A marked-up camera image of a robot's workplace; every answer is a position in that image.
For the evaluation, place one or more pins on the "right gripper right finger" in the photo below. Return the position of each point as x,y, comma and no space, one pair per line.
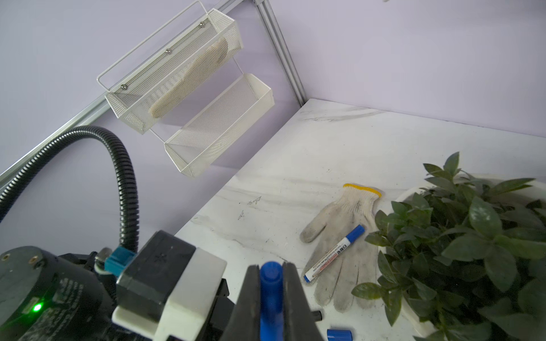
299,323

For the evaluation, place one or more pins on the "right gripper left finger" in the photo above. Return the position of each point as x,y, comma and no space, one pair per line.
244,323

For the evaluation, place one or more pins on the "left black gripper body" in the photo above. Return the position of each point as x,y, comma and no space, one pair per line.
69,297

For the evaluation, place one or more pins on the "blue pen cap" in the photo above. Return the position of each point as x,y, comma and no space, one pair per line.
339,335
271,311

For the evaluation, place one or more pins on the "black pen cap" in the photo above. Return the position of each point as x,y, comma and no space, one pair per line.
317,316

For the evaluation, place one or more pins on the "white knit work glove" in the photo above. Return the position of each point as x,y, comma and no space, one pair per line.
357,264

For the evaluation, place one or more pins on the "green potted plant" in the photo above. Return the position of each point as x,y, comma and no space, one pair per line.
466,255

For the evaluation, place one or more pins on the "beige glove in rack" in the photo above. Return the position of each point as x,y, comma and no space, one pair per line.
199,71

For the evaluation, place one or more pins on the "white two-tier mesh rack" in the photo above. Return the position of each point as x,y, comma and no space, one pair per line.
208,128

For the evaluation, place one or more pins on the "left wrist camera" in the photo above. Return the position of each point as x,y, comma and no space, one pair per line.
167,290

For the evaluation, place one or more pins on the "aluminium frame rails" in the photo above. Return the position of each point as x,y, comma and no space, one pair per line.
132,97

